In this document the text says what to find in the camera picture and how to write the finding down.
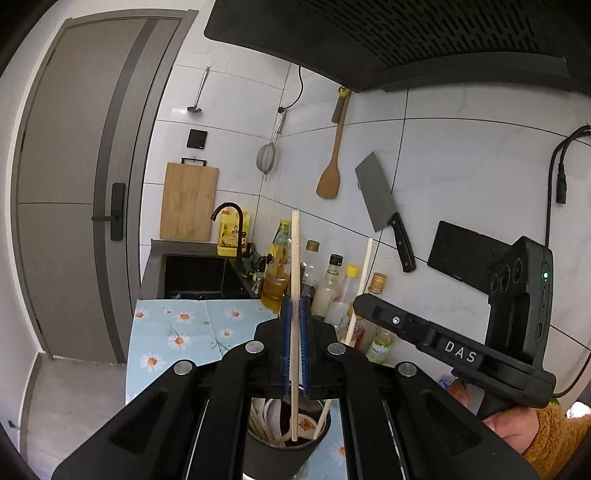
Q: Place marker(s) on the white and blue bag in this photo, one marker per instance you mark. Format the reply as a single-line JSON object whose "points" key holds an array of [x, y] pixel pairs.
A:
{"points": [[447, 381]]}

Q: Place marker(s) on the daisy print blue tablecloth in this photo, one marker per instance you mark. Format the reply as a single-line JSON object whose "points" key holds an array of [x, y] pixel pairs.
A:
{"points": [[194, 332]]}

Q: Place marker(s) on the black range hood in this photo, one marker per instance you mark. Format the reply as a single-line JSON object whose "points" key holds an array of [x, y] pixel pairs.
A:
{"points": [[369, 37]]}

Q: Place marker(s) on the metal mesh strainer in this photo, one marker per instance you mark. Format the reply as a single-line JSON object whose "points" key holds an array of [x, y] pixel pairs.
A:
{"points": [[268, 161]]}

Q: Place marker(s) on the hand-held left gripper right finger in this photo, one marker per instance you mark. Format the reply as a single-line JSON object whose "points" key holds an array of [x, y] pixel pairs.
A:
{"points": [[304, 332]]}

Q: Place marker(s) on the bottle with yellow cap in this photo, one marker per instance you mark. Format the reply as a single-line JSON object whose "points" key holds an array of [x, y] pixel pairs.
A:
{"points": [[351, 286]]}

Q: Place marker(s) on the white plastic spoon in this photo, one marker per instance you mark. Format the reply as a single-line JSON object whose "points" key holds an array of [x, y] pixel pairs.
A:
{"points": [[279, 424]]}

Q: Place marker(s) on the red label sauce bottle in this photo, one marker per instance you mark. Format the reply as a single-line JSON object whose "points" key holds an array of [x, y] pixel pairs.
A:
{"points": [[364, 333]]}

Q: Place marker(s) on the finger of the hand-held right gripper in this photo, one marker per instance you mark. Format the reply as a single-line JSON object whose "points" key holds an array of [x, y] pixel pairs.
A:
{"points": [[392, 318]]}

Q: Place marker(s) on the metal ladle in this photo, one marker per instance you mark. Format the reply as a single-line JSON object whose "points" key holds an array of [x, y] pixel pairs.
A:
{"points": [[196, 108]]}

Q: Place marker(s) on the black rectangular wall panel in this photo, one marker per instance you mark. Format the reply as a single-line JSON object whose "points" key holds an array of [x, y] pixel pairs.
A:
{"points": [[457, 251]]}

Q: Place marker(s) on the wooden spatula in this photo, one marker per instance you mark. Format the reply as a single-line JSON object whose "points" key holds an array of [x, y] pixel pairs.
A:
{"points": [[328, 182]]}

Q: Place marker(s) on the glass bottle with black cap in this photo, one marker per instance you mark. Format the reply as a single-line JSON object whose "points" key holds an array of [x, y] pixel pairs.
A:
{"points": [[328, 290]]}

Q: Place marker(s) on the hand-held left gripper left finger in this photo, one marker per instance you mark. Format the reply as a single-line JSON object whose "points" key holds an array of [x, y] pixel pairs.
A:
{"points": [[286, 332]]}

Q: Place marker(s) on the glass bottle with gold cap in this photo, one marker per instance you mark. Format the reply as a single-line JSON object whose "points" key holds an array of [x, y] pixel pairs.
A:
{"points": [[311, 267]]}

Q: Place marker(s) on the black sink faucet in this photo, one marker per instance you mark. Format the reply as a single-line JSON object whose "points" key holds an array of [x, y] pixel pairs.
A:
{"points": [[240, 230]]}

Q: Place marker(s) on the wooden chopstick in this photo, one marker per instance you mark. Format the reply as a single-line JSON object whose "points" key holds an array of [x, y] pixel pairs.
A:
{"points": [[322, 420], [364, 272], [295, 254]]}

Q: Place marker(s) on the dark kitchen sink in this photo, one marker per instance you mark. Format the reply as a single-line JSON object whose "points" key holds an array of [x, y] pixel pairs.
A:
{"points": [[194, 277]]}

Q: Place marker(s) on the large cooking oil bottle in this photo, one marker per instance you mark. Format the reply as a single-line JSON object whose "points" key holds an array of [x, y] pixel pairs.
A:
{"points": [[277, 272]]}

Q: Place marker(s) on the yellow oil jug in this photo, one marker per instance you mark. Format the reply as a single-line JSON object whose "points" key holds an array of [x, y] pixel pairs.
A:
{"points": [[226, 230]]}

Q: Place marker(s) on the wooden cutting board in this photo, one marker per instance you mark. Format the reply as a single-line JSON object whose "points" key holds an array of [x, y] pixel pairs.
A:
{"points": [[189, 203]]}

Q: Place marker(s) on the black utensil holder cup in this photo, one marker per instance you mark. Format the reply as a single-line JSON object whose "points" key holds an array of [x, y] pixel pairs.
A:
{"points": [[272, 461]]}

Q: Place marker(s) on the grey door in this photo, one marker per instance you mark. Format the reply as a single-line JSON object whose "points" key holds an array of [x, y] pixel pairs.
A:
{"points": [[69, 184]]}

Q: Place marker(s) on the black wall switch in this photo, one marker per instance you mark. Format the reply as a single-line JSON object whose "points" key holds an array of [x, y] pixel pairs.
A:
{"points": [[197, 139]]}

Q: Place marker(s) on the person's right hand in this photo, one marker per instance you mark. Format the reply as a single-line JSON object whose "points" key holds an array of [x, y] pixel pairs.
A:
{"points": [[512, 429]]}

